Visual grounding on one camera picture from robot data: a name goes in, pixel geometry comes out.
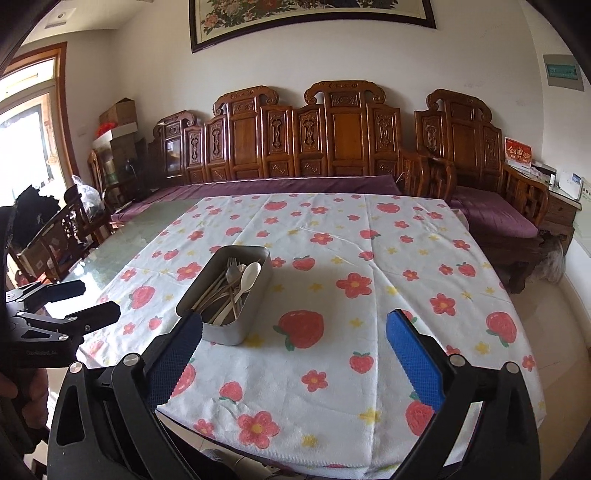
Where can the wooden side table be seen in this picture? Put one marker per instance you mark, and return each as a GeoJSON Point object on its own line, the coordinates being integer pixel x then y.
{"type": "Point", "coordinates": [559, 219]}

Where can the stacked cardboard boxes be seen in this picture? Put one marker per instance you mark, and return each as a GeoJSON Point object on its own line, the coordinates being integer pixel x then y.
{"type": "Point", "coordinates": [115, 142]}

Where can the carved wooden armchair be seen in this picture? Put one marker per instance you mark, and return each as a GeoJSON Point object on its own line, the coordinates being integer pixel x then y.
{"type": "Point", "coordinates": [456, 136]}

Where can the grey metal spoon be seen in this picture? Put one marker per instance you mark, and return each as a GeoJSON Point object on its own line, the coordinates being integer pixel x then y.
{"type": "Point", "coordinates": [220, 291]}

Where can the carved wooden sofa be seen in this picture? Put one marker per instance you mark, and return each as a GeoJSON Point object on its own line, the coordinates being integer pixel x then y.
{"type": "Point", "coordinates": [345, 128]}

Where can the silver metal fork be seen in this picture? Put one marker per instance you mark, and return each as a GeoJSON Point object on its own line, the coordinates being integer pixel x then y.
{"type": "Point", "coordinates": [209, 290]}

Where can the framed peacock painting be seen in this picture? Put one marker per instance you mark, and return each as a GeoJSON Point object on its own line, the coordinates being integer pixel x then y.
{"type": "Point", "coordinates": [215, 21]}

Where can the person left hand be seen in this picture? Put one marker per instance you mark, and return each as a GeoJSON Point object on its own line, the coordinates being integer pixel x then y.
{"type": "Point", "coordinates": [33, 386]}

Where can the beige plastic fork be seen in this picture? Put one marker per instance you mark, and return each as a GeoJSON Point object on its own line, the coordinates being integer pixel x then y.
{"type": "Point", "coordinates": [237, 272]}

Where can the purple armchair cushion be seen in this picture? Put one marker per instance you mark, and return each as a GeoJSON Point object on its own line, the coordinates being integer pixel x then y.
{"type": "Point", "coordinates": [488, 214]}

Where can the plastic bag on floor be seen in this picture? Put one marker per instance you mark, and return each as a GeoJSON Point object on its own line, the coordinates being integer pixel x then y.
{"type": "Point", "coordinates": [552, 268]}

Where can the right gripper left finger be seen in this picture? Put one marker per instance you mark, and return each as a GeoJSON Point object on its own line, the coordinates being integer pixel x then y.
{"type": "Point", "coordinates": [104, 424]}

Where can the grey metal tray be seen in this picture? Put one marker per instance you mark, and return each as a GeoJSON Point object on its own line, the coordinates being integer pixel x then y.
{"type": "Point", "coordinates": [221, 304]}

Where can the strawberry flower tablecloth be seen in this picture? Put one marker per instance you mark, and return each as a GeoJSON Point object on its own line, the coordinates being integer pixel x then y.
{"type": "Point", "coordinates": [316, 386]}

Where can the white device on table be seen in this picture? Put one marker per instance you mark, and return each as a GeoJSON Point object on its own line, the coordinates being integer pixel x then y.
{"type": "Point", "coordinates": [570, 183]}

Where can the red greeting card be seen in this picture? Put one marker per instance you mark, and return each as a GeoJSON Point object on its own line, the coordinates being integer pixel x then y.
{"type": "Point", "coordinates": [517, 153]}

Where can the white wall electrical box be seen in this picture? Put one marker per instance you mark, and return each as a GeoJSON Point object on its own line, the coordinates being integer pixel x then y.
{"type": "Point", "coordinates": [582, 221]}

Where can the grey wall panel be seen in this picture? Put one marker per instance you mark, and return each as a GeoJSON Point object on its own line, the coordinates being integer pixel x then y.
{"type": "Point", "coordinates": [563, 71]}

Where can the large white plastic spoon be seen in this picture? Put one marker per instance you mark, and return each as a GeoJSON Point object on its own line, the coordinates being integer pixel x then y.
{"type": "Point", "coordinates": [248, 279]}

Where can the dark wooden chair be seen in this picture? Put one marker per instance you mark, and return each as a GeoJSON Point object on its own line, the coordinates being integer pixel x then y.
{"type": "Point", "coordinates": [49, 238]}

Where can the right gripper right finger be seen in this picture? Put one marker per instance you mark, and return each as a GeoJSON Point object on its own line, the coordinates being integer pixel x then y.
{"type": "Point", "coordinates": [483, 426]}

